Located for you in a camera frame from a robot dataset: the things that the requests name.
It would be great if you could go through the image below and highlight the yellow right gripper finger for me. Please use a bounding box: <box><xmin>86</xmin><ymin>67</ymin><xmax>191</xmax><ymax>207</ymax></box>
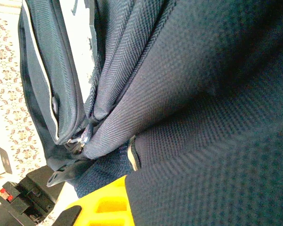
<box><xmin>52</xmin><ymin>175</ymin><xmax>135</xmax><ymax>226</ymax></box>

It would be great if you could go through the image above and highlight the navy blue student backpack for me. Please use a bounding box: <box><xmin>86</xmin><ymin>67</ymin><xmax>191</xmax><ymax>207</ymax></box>
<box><xmin>17</xmin><ymin>0</ymin><xmax>283</xmax><ymax>226</ymax></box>

